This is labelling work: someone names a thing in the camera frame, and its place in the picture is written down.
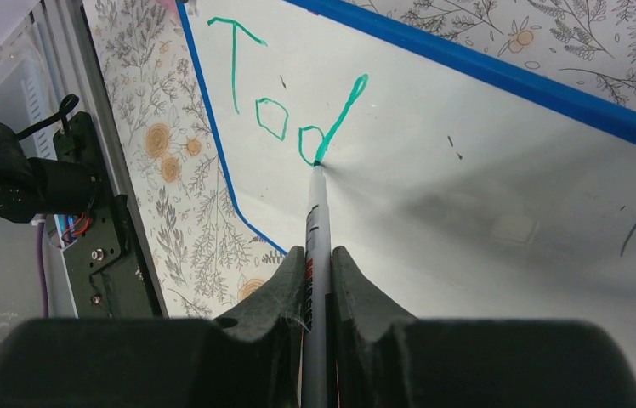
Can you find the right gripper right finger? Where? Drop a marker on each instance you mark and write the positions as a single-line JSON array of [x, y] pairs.
[[387, 357]]

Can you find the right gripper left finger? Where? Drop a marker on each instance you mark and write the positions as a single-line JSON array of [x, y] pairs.
[[246, 357]]

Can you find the white marker pen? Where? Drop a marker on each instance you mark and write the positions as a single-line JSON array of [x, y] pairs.
[[315, 386]]

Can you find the blue framed whiteboard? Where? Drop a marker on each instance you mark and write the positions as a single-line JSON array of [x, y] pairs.
[[461, 185]]

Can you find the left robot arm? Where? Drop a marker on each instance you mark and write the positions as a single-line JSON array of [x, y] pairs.
[[30, 186]]

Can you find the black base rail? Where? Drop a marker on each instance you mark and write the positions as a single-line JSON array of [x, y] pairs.
[[105, 265]]

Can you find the white cable duct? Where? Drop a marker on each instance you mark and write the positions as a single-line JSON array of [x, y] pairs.
[[39, 106]]

